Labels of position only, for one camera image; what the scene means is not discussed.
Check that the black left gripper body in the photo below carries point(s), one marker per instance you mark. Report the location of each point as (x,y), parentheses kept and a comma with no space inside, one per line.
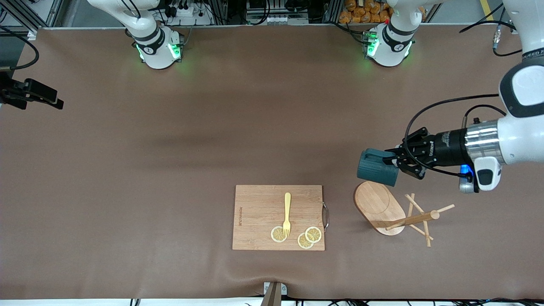
(447,148)

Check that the dark teal mug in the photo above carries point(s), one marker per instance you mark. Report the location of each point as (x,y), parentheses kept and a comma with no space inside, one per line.
(374,172)

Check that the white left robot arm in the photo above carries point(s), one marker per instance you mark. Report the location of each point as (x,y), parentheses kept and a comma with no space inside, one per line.
(522,136)

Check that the wooden mug tree rack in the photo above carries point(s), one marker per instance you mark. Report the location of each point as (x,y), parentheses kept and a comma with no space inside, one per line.
(376,208)

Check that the lemon slice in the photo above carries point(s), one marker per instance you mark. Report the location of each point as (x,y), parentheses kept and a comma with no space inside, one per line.
(276,235)
(302,243)
(313,234)

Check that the brown table mat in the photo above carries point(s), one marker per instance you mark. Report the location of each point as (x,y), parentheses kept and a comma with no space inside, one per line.
(170,148)

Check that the yellow plastic fork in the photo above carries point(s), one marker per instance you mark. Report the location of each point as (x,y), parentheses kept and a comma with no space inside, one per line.
(287,208)

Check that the orange packaged snacks pile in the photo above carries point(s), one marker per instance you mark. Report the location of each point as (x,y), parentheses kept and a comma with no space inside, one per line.
(365,12)

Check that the white power strip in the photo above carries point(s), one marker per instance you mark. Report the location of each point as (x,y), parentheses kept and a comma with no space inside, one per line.
(187,12)

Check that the grey electrical equipment box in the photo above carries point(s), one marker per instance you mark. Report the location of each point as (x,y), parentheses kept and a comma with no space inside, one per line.
(276,19)

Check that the aluminium frame profile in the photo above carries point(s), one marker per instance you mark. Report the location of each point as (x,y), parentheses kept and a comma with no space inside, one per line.
(32,34)

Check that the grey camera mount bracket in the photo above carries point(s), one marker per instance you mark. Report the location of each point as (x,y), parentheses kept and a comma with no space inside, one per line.
(273,295)

